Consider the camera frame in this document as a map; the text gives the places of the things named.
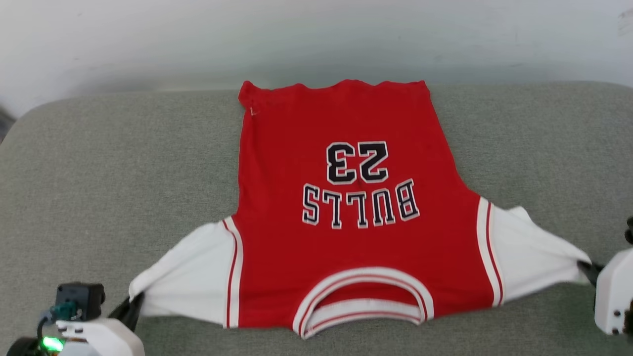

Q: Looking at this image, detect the teal connector cable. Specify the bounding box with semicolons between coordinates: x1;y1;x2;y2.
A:
37;303;82;342

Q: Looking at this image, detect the grey fabric sofa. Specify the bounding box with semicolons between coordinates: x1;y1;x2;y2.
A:
0;82;633;356

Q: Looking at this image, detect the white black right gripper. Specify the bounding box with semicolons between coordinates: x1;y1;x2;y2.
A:
578;249;633;342

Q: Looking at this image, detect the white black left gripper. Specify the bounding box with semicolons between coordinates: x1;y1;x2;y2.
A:
6;292;145;356

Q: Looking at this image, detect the red white basketball jersey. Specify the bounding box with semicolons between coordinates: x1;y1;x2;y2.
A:
130;79;592;340

